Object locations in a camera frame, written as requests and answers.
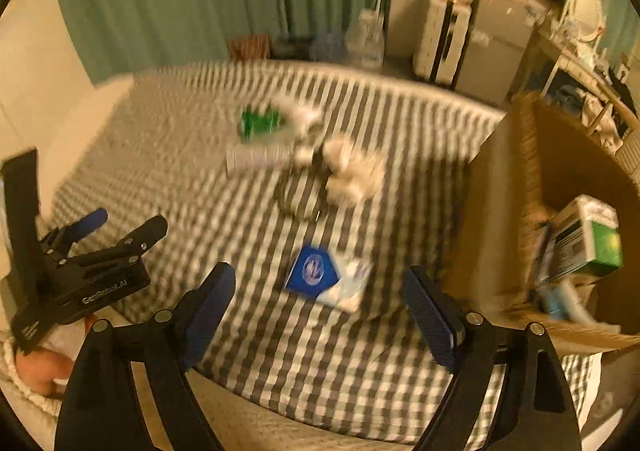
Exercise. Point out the blue white tissue packet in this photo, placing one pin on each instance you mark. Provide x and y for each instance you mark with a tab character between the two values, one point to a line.
312	268

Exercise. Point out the green white checkered blanket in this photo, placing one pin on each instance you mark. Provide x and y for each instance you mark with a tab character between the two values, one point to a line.
200	181

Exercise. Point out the brown cardboard box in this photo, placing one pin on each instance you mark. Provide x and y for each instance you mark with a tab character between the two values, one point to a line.
490	211

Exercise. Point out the white suitcase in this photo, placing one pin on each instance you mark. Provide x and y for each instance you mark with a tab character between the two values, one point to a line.
440	41

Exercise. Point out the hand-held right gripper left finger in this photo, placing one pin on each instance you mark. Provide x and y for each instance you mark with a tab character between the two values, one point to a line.
210	311

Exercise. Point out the white tube carton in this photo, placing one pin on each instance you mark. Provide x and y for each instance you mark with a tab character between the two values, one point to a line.
255	156

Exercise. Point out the green foil packet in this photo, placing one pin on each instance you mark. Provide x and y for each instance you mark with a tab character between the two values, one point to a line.
257	123

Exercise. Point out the round white table mirror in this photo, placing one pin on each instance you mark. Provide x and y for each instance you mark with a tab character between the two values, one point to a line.
585	6

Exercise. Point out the crumpled white tissue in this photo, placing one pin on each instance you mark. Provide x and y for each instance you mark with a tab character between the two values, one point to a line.
350	171

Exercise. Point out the person's left forearm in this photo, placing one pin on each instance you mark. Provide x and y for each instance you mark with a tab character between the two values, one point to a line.
9	366

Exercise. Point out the grey mini fridge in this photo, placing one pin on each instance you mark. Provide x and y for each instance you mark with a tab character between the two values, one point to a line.
500	56

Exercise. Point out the large clear water jug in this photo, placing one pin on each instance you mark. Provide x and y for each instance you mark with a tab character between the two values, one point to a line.
367	38

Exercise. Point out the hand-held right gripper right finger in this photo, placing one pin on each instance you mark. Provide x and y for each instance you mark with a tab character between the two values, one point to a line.
430	321

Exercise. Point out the green white tube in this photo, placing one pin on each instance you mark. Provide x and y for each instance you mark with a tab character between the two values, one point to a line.
300	113

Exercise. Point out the brown wicker basket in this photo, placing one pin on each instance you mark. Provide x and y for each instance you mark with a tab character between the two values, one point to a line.
250	47

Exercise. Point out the person's left hand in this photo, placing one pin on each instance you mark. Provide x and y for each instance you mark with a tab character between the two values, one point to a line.
45	368

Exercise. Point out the white wooden desk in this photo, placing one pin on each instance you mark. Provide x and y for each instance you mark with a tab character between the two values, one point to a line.
567	62

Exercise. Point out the green white carton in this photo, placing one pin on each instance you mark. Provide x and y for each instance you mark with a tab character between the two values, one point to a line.
595	241

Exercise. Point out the beige cloth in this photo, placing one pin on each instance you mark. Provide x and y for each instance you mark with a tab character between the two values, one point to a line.
602	118

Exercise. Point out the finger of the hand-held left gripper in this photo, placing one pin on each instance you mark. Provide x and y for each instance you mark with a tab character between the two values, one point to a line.
85	226
135	243

